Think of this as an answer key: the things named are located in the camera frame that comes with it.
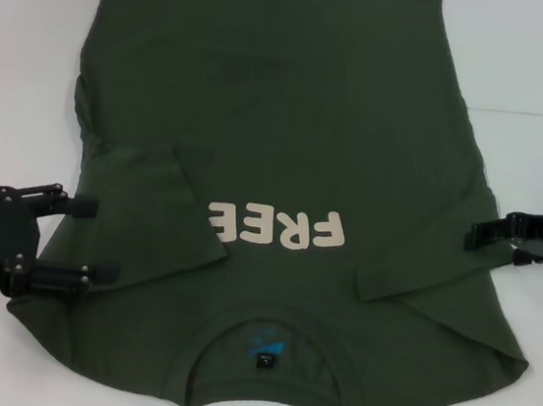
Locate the dark green FREE T-shirt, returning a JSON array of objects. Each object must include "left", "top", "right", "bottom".
[{"left": 0, "top": 0, "right": 543, "bottom": 406}]

